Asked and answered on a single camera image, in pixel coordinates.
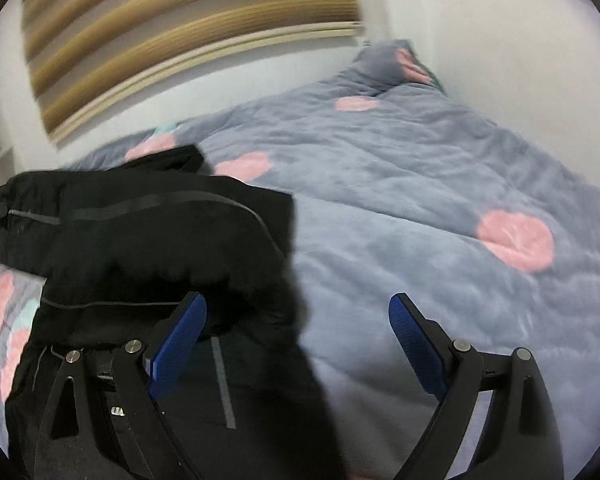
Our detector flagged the grey pink flowered pillow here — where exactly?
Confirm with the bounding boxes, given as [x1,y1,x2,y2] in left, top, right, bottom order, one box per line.
[352,39,443,97]

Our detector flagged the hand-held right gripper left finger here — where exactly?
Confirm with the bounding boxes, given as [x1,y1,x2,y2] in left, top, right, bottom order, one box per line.
[34,291,208,480]

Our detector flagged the grey blanket with pink flowers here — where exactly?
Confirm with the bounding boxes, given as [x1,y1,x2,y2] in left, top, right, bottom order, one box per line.
[0,75,600,480]

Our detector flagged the black jacket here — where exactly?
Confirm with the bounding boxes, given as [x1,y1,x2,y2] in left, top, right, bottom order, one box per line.
[0,144,346,480]

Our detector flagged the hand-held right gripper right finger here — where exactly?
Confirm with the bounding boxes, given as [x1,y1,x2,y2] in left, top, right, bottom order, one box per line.
[388,292,566,480]

